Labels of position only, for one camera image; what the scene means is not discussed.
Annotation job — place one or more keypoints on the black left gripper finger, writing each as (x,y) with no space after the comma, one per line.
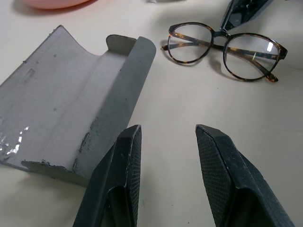
(241,179)
(239,14)
(111,179)

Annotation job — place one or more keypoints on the tortoiseshell round glasses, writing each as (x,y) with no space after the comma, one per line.
(225,49)

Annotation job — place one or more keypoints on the grey open glasses case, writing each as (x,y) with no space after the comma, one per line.
(71,94)

